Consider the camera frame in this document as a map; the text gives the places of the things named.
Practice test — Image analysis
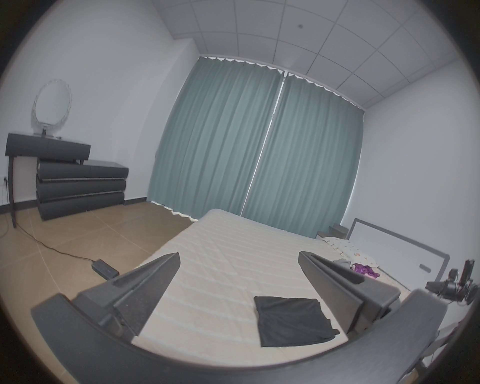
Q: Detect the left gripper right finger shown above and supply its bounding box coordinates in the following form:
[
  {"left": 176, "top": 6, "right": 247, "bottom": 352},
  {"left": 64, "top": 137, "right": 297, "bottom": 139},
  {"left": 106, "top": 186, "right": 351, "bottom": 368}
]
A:
[{"left": 298, "top": 250, "right": 401, "bottom": 334}]

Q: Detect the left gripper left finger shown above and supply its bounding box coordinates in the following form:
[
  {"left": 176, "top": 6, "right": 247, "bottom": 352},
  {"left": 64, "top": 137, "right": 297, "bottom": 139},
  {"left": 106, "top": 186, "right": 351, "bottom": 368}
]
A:
[{"left": 73, "top": 252, "right": 181, "bottom": 336}]

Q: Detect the black T-shirt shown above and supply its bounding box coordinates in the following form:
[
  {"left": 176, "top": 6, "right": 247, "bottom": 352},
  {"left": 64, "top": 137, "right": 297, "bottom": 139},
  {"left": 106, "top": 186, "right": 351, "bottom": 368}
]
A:
[{"left": 254, "top": 296, "right": 341, "bottom": 348}]

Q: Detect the bed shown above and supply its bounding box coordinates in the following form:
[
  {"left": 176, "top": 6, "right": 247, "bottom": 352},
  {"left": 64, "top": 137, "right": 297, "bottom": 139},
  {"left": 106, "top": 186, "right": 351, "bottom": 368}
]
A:
[{"left": 131, "top": 208, "right": 451, "bottom": 370}]

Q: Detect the purple garment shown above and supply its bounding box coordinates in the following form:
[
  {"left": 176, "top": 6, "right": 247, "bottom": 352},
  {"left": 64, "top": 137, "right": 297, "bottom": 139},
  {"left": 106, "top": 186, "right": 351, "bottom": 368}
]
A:
[{"left": 350, "top": 263, "right": 380, "bottom": 279}]

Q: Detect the black power adapter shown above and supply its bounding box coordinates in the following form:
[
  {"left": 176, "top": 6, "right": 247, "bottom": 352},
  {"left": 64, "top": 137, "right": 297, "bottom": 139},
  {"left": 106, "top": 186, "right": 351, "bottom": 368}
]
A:
[{"left": 91, "top": 259, "right": 120, "bottom": 279}]

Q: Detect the white printed pillow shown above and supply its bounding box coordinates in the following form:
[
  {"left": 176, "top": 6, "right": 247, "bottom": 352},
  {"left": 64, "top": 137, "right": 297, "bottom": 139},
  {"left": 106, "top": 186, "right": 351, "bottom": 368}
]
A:
[{"left": 322, "top": 236, "right": 380, "bottom": 268}]

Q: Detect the grey bedside table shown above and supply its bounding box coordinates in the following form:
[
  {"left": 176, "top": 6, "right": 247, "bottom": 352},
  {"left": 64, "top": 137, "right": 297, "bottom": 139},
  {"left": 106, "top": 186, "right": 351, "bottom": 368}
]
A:
[{"left": 317, "top": 223, "right": 349, "bottom": 240}]

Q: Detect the black chest of drawers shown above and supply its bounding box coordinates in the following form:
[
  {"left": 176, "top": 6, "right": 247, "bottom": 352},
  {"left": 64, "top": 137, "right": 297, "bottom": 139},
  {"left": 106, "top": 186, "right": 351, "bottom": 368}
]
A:
[{"left": 4, "top": 132, "right": 129, "bottom": 229}]

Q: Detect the round white-framed mirror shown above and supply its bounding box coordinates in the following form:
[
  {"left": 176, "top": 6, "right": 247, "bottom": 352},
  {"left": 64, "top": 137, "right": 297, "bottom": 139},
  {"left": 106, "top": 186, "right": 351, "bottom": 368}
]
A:
[{"left": 32, "top": 79, "right": 73, "bottom": 136}]

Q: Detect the black cable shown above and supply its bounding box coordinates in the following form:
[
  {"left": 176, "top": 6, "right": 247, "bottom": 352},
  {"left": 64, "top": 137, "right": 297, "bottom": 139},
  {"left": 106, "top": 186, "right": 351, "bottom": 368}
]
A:
[{"left": 0, "top": 176, "right": 96, "bottom": 263}]

